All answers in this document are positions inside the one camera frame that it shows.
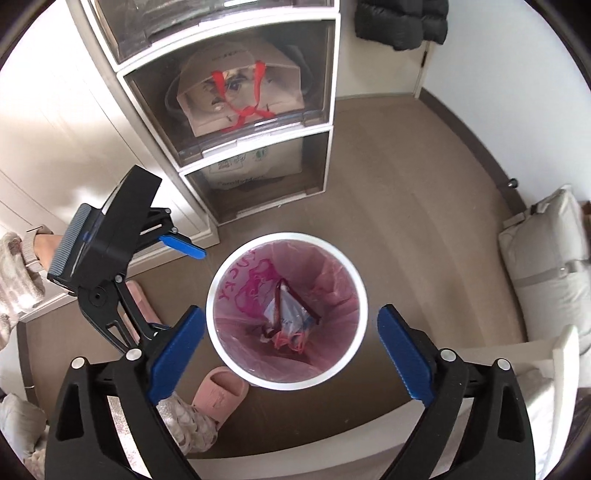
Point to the pink slipper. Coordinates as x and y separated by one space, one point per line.
217 397
138 300

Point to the person's left forearm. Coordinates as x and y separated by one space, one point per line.
14 277

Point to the white round waste bin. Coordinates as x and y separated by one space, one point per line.
221 350

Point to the black down jacket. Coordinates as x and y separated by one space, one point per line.
397 23

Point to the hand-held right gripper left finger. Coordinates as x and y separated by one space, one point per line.
178 355

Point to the beige wristwatch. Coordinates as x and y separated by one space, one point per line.
32 249

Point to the white printed plastic bag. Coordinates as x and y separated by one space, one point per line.
258 164

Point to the pink bin liner bag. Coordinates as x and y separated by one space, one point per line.
332 286

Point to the clear drawer storage unit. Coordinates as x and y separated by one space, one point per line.
318 152

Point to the grey fabric storage bag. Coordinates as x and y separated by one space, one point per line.
549 258

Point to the paper bag with red ribbon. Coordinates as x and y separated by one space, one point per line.
249 87

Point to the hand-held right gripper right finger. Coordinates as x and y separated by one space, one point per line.
406 355

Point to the dark red ribbon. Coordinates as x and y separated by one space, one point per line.
278 304

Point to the clear plastic bag blue label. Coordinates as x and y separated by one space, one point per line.
288 314

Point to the dotted fleece clothing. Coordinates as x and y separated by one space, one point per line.
184 424

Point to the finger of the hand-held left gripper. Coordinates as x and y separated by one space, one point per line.
184 247
134 318

